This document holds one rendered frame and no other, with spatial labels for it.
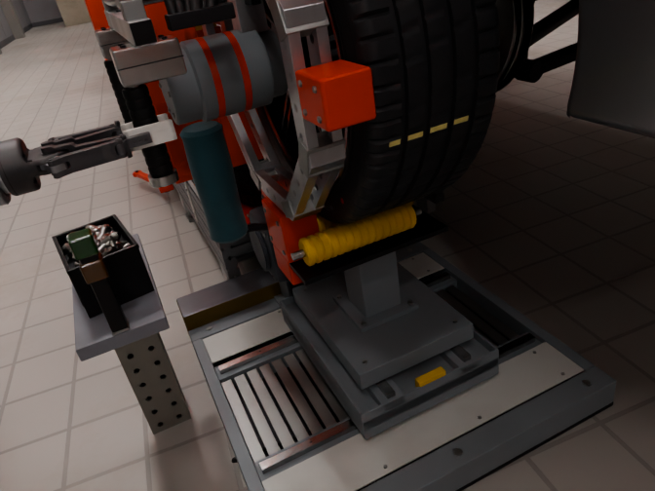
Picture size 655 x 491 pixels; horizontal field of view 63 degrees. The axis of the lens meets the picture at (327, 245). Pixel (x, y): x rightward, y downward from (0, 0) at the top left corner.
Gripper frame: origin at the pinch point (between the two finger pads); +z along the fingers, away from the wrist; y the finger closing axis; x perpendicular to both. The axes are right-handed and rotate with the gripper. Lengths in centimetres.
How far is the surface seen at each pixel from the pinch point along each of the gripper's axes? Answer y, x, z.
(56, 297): -122, -83, -45
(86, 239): -10.2, -17.4, -14.9
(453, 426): 14, -75, 41
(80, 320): -20.6, -37.9, -22.9
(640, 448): 34, -83, 74
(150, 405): -30, -74, -19
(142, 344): -30, -55, -15
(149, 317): -12.4, -37.9, -10.1
